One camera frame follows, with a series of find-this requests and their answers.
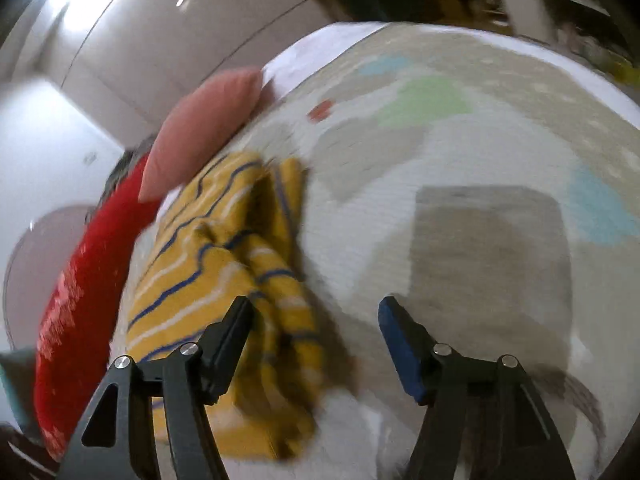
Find yellow striped sweater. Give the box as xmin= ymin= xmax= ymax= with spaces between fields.
xmin=126 ymin=150 xmax=326 ymax=461

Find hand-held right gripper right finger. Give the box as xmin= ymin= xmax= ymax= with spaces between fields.
xmin=378 ymin=296 xmax=576 ymax=480

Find round grey headboard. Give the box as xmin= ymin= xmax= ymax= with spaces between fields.
xmin=2 ymin=204 xmax=101 ymax=351

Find grey knitted cloth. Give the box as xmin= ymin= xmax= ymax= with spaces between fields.
xmin=86 ymin=132 xmax=158 ymax=221

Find pink pillow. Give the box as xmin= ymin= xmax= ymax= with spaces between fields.
xmin=137 ymin=67 xmax=266 ymax=204

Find red knitted cushion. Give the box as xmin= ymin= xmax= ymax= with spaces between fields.
xmin=34 ymin=152 xmax=163 ymax=462

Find white bed sheet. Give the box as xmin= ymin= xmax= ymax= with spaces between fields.
xmin=110 ymin=21 xmax=640 ymax=480

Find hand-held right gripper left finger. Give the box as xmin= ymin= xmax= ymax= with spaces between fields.
xmin=57 ymin=296 xmax=256 ymax=480

